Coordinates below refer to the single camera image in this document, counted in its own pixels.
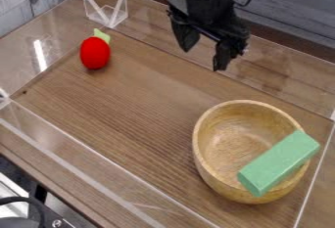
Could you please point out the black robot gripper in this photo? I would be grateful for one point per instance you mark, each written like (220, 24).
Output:
(210, 17)

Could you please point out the green rectangular block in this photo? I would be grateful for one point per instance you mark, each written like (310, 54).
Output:
(268, 169)

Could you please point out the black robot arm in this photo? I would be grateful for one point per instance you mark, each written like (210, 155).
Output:
(210, 18)

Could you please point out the small green wedge block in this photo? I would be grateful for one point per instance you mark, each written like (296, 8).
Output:
(101, 35)

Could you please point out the light wooden bowl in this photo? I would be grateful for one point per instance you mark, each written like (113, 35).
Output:
(234, 133)

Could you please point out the red ball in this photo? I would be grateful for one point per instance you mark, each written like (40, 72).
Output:
(93, 53)

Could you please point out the clear acrylic corner bracket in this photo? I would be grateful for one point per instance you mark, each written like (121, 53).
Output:
(108, 16)

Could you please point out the clear acrylic tray wall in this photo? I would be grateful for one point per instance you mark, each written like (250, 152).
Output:
(113, 197)

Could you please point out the black device with cable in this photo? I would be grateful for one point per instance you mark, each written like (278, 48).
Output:
(24, 212)

